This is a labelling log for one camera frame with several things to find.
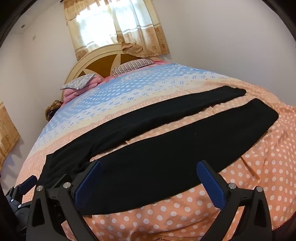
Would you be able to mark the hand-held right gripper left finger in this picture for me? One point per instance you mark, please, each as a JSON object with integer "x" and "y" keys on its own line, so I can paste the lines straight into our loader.
{"x": 89, "y": 183}

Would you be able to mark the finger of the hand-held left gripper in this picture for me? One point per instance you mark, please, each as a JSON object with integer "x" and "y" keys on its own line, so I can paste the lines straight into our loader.
{"x": 27, "y": 182}

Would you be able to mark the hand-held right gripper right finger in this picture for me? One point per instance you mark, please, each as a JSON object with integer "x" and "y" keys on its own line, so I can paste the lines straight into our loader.
{"x": 211, "y": 185}

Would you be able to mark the black pants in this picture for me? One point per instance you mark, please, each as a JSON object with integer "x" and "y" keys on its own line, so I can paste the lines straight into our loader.
{"x": 161, "y": 157}

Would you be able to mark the polka dot bed blanket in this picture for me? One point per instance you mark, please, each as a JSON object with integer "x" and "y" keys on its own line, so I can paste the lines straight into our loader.
{"x": 254, "y": 166}

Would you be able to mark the wooden patterned cabinet panel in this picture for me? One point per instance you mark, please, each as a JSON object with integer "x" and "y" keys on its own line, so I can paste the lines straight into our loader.
{"x": 8, "y": 134}

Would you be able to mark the dark maroon cloth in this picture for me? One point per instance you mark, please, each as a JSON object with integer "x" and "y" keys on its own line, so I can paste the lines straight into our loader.
{"x": 283, "y": 226}

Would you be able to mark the folded pink blanket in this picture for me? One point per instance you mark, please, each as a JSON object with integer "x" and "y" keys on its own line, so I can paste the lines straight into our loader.
{"x": 71, "y": 93}

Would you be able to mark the grey floral pillow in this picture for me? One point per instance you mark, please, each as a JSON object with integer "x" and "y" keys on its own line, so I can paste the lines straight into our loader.
{"x": 78, "y": 82}

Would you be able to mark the cream and wood headboard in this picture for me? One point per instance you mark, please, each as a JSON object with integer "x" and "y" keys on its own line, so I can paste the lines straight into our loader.
{"x": 104, "y": 61}

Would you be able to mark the striped pillow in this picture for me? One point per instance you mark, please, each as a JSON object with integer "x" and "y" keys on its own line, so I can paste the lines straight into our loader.
{"x": 131, "y": 66}

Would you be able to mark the beige patterned curtain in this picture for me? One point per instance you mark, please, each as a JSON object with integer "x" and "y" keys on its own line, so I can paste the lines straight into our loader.
{"x": 148, "y": 34}

